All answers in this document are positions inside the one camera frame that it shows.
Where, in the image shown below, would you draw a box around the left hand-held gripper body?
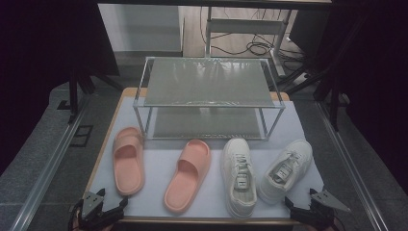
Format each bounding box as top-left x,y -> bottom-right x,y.
72,191 -> 125,231

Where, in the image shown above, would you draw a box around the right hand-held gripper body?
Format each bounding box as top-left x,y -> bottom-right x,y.
290,190 -> 352,231

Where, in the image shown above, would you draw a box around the white sneaker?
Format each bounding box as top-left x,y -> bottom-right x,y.
258,139 -> 314,205
220,137 -> 258,219

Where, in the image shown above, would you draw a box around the pink slipper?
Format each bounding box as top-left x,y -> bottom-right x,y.
163,139 -> 213,215
112,126 -> 145,197

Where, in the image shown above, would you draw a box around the two-tier metal shoe rack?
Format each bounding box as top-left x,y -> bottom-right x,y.
132,56 -> 287,141

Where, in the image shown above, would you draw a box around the white table mat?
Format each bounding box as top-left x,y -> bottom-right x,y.
86,97 -> 325,219

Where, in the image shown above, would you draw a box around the black tripod stand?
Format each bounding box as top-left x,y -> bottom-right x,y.
274,54 -> 351,133
57,62 -> 124,125

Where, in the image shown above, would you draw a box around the dark box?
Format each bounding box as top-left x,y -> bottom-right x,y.
289,9 -> 332,56

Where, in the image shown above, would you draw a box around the white cabinet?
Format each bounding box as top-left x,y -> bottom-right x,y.
97,3 -> 185,54

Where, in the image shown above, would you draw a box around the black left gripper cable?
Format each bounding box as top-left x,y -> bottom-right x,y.
67,199 -> 82,231

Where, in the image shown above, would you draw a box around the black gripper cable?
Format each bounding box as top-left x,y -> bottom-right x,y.
332,217 -> 348,231
67,199 -> 82,231

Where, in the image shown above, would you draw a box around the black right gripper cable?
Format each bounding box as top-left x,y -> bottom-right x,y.
332,217 -> 348,231

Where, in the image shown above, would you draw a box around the aluminium rail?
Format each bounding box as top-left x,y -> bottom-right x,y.
9,95 -> 91,231
315,100 -> 390,231

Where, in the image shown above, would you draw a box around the black floor cables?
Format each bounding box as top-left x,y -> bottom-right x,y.
199,6 -> 306,63

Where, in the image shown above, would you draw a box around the white metal frame stand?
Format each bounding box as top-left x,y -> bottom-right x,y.
204,6 -> 289,78

